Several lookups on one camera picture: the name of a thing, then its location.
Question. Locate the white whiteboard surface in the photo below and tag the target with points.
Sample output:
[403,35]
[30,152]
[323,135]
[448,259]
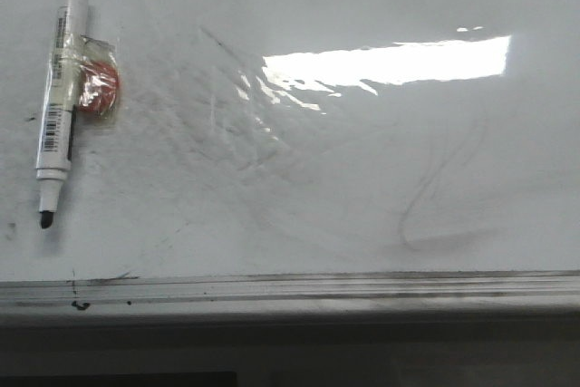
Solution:
[303,136]

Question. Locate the aluminium whiteboard frame rail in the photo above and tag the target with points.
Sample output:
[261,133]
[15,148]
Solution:
[294,295]

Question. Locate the white black whiteboard marker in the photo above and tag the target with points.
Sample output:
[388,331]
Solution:
[62,91]

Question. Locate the red magnet taped to marker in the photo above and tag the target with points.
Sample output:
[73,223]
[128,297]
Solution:
[99,80]

